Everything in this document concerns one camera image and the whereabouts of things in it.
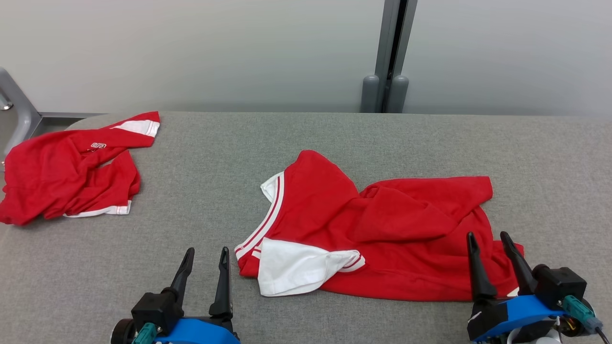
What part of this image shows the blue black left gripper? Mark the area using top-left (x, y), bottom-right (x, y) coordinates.
top-left (155, 247), bottom-right (240, 344)

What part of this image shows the red shirt with white trim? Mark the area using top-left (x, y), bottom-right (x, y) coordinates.
top-left (0, 111), bottom-right (161, 226)

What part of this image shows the teal right camera connector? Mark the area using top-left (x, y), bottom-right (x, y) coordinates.
top-left (562, 295), bottom-right (604, 335)

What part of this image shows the grey partition post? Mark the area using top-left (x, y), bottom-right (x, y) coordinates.
top-left (360, 0), bottom-right (418, 114)

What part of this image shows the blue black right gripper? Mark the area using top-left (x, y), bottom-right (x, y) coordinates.
top-left (466, 231), bottom-right (565, 344)

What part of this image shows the teal left camera connector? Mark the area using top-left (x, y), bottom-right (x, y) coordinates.
top-left (131, 322), bottom-right (159, 344)

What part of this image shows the red shirt with white sleeves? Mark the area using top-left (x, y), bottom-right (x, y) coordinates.
top-left (234, 150), bottom-right (525, 302)

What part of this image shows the grey metal table leg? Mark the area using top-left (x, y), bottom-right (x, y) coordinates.
top-left (0, 67), bottom-right (105, 170)

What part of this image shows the teal camera connector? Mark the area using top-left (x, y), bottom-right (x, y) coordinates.
top-left (562, 295), bottom-right (604, 335)
top-left (131, 322), bottom-right (159, 344)

